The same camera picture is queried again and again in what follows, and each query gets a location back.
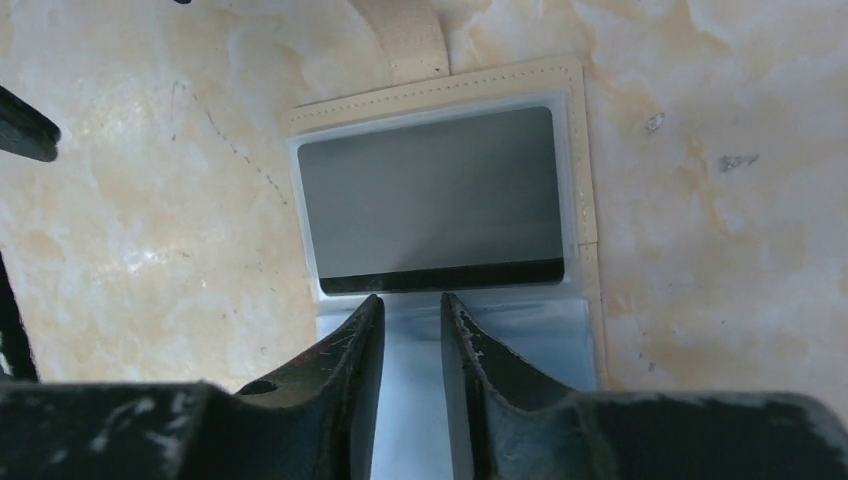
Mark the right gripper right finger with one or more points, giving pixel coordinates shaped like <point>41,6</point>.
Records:
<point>596,424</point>

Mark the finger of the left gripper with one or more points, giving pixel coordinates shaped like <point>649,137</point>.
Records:
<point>17,363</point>
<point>27,132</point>

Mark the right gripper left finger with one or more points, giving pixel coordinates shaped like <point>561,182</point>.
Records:
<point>312,418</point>

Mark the beige card holder wallet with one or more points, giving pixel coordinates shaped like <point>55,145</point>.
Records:
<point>553,326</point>

